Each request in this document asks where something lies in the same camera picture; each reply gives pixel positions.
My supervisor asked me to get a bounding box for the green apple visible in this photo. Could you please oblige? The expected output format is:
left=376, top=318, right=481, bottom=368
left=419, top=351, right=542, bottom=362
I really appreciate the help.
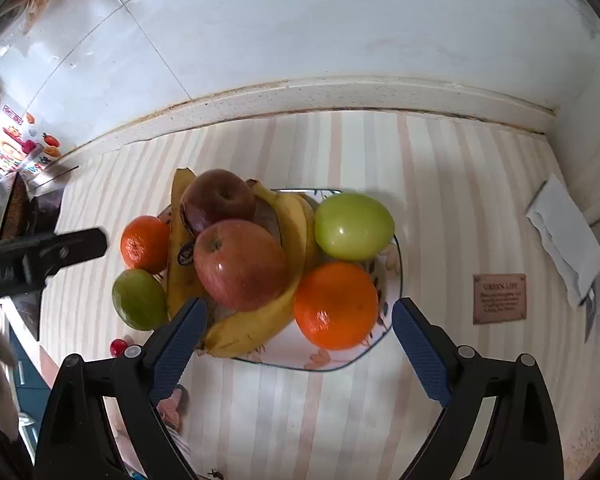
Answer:
left=112, top=268, right=170, bottom=331
left=314, top=192, right=396, bottom=261

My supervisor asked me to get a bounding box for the group of colourful wall stickers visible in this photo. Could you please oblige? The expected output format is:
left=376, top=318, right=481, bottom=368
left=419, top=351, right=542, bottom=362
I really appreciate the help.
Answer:
left=0, top=105, right=61, bottom=176

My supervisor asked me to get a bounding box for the white folded cloth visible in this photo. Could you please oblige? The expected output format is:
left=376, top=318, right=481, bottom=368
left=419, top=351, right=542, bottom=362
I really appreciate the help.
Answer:
left=526, top=176, right=600, bottom=309

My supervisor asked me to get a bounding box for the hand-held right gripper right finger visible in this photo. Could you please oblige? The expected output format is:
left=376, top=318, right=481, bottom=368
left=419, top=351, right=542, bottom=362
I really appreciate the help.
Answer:
left=391, top=297, right=563, bottom=480

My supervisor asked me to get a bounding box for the blue base cabinet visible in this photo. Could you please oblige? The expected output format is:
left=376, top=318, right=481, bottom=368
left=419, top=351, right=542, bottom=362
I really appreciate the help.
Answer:
left=10, top=320, right=53, bottom=461

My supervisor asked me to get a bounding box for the yellow banana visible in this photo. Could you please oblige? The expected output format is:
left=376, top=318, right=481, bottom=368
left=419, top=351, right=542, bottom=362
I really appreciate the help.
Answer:
left=202, top=179, right=317, bottom=358
left=166, top=167, right=211, bottom=321

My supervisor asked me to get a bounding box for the brown cloth label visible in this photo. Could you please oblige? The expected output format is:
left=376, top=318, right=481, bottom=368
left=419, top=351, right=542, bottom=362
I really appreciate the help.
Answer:
left=472, top=274, right=527, bottom=325

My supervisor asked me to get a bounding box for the striped cat print tablecloth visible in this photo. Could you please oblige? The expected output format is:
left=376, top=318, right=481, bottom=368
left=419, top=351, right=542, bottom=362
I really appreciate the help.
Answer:
left=40, top=110, right=598, bottom=480

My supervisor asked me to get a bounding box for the dark flat device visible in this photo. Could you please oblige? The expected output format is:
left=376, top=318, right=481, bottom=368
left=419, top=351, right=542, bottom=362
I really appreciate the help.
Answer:
left=582, top=280, right=600, bottom=343

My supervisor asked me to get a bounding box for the red apple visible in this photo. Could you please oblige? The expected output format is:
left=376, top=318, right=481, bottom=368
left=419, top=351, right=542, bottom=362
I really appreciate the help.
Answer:
left=180, top=169, right=257, bottom=236
left=194, top=218, right=288, bottom=312

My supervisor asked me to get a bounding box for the floral oval plate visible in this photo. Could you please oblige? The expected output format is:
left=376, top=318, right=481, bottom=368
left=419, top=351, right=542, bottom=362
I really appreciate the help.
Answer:
left=157, top=188, right=403, bottom=372

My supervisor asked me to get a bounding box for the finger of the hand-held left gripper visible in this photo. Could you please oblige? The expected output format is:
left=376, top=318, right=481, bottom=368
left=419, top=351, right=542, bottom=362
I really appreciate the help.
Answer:
left=0, top=227, right=108, bottom=302

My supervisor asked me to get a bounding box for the black glass stove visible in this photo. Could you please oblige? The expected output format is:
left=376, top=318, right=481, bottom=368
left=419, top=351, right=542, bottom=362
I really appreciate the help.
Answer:
left=0, top=165, right=81, bottom=342

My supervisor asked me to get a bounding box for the orange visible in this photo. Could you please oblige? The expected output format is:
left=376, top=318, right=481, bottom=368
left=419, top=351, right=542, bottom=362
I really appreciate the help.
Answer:
left=293, top=261, right=379, bottom=351
left=120, top=215, right=172, bottom=275

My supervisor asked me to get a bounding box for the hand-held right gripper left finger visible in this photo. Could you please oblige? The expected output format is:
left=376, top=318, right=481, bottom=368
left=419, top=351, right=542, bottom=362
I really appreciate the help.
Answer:
left=32, top=297, right=208, bottom=480

